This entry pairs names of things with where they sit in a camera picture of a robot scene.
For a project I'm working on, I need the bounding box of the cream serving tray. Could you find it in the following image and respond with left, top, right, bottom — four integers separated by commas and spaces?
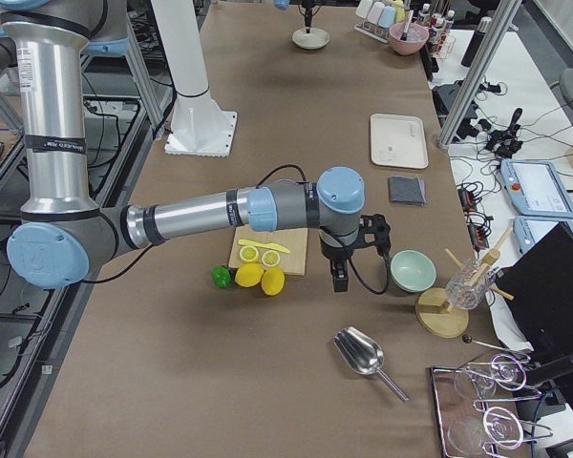
370, 114, 429, 170

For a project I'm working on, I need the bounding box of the lemon half slice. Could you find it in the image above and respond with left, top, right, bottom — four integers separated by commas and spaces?
239, 245, 260, 263
261, 250, 282, 268

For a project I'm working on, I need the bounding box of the wire glass rack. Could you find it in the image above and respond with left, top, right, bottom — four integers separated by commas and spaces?
429, 353, 553, 457

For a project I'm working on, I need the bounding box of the bamboo cutting board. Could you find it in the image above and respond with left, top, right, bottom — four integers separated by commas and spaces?
228, 226, 308, 276

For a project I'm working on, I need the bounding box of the pink bowl with ice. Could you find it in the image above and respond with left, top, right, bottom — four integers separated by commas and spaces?
389, 23, 429, 55

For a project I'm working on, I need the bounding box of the whole yellow lemon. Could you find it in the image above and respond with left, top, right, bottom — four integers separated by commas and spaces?
261, 267, 286, 296
235, 263, 265, 287

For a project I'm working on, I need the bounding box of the teach pendant tablet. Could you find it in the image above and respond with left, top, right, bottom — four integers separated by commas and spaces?
499, 159, 573, 219
513, 216, 573, 255

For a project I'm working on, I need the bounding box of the cup holder rack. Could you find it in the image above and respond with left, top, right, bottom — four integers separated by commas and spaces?
354, 0, 411, 43

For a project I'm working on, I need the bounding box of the wooden cup stand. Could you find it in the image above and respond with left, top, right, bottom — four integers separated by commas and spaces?
415, 226, 514, 339

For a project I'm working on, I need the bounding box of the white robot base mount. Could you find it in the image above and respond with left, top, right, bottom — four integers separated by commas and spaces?
152, 0, 237, 157

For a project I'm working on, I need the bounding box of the black thermos bottle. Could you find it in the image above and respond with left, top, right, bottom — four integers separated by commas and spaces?
460, 16, 492, 68

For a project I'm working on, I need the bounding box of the black monitor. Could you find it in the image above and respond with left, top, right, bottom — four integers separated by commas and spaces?
497, 222, 573, 359

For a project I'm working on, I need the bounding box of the steel scoop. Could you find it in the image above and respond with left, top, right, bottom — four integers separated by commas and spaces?
333, 326, 410, 403

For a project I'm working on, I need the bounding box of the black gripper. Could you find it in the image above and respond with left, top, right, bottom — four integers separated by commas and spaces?
320, 214, 391, 292
303, 6, 314, 33

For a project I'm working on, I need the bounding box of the cream round plate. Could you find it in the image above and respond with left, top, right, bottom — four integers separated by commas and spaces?
291, 28, 330, 51

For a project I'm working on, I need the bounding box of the yellow plastic knife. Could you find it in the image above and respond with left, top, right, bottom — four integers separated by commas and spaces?
237, 239, 291, 254

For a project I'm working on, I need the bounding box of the mint green bowl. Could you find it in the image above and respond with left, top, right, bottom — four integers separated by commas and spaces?
391, 250, 436, 293

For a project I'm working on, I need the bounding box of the green lime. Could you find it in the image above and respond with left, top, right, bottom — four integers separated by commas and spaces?
211, 266, 232, 289

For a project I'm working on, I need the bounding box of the grey folded cloth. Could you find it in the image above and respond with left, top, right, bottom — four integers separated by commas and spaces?
388, 176, 426, 206

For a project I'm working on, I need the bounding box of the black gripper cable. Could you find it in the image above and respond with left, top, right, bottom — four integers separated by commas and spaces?
346, 247, 393, 296

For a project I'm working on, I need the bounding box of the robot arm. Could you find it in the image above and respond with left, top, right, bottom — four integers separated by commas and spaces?
273, 0, 316, 33
0, 1, 391, 292

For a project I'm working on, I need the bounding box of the clear glass cup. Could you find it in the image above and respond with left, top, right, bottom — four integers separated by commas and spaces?
445, 259, 498, 310

